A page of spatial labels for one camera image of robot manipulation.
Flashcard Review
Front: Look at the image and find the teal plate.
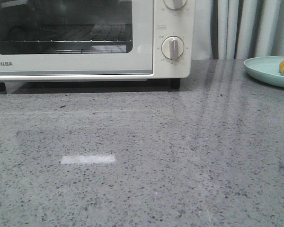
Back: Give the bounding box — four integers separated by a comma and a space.
244, 56, 284, 88

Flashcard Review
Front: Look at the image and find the grey curtain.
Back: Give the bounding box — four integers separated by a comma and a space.
192, 0, 284, 60

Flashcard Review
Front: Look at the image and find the upper oven knob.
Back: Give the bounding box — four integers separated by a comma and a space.
164, 0, 187, 10

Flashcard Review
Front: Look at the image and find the white toaster oven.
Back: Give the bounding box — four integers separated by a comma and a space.
0, 0, 195, 91

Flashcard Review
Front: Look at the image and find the oven knob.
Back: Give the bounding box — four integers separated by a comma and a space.
164, 0, 187, 10
161, 36, 184, 61

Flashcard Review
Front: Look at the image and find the lower oven knob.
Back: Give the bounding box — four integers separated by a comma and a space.
161, 36, 184, 61

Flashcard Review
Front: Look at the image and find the oven wire rack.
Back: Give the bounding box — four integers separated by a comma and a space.
0, 24, 133, 55

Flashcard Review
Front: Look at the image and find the oven glass door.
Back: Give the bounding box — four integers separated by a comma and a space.
0, 0, 154, 76

